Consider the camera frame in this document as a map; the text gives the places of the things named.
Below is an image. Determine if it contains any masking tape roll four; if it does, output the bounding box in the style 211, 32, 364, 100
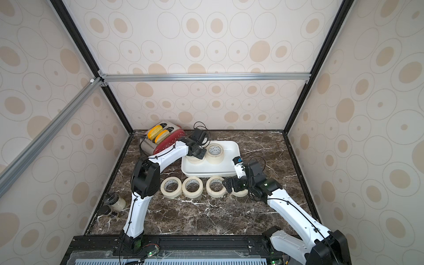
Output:
206, 176, 227, 198

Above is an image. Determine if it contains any white plastic storage box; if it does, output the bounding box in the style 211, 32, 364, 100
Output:
181, 141, 240, 178

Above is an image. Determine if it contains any masking tape roll three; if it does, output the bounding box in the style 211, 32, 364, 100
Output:
182, 177, 203, 199

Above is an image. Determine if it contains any masking tape roll five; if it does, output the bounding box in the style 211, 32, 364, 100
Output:
161, 177, 182, 199

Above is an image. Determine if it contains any masking tape roll one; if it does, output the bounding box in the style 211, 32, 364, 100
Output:
185, 156, 205, 165

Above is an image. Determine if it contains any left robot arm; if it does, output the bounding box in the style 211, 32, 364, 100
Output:
120, 128, 210, 252

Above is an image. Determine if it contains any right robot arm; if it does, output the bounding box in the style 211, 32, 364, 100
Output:
223, 157, 352, 265

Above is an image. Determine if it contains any masking tape roll six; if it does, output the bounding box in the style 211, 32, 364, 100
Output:
231, 189, 248, 198

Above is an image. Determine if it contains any masking tape roll two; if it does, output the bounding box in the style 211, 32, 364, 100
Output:
205, 144, 225, 165

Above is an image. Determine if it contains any yellow toast slice right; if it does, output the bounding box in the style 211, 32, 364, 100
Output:
154, 129, 170, 144

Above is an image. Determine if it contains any yellow toast slice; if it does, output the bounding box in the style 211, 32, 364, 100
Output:
154, 129, 170, 144
147, 124, 163, 141

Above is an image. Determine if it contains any yellow toast slice left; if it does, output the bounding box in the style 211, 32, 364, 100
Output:
147, 124, 163, 141

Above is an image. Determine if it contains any red polka-dot toaster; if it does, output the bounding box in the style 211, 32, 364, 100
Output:
138, 121, 186, 156

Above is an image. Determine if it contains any clear jar black lid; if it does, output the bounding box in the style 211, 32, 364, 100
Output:
103, 192, 127, 212

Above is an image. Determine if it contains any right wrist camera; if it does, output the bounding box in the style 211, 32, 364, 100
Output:
233, 156, 246, 179

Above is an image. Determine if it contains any horizontal aluminium frame bar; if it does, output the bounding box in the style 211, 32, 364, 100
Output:
101, 72, 311, 82

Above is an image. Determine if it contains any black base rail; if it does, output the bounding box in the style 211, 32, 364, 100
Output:
60, 234, 347, 265

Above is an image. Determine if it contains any diagonal aluminium frame bar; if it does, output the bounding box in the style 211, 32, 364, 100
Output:
1, 77, 102, 196

